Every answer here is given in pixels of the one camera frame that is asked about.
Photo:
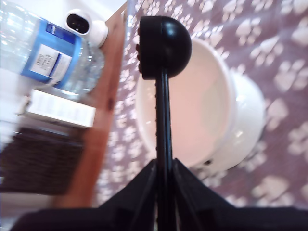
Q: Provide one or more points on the tall clear storage jar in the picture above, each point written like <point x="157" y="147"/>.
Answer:
<point x="36" y="161"/>

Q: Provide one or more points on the white ceramic tilted food bowl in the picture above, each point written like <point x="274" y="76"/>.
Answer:
<point x="204" y="108"/>

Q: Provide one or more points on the brown cat kibble pile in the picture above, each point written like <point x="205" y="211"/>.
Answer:
<point x="38" y="163"/>

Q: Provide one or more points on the small white carton box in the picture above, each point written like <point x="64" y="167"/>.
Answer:
<point x="60" y="110"/>

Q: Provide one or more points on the small white round camera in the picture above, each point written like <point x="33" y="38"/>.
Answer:
<point x="98" y="31"/>

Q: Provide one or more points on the black plastic measuring scoop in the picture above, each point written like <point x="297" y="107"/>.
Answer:
<point x="166" y="48"/>

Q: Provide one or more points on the large clear water bottle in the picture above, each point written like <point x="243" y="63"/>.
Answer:
<point x="48" y="55"/>

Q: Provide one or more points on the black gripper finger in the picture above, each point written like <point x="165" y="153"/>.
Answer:
<point x="192" y="192"/>
<point x="137" y="195"/>

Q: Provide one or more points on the purple paw print cloth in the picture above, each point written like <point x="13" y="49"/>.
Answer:
<point x="276" y="149"/>

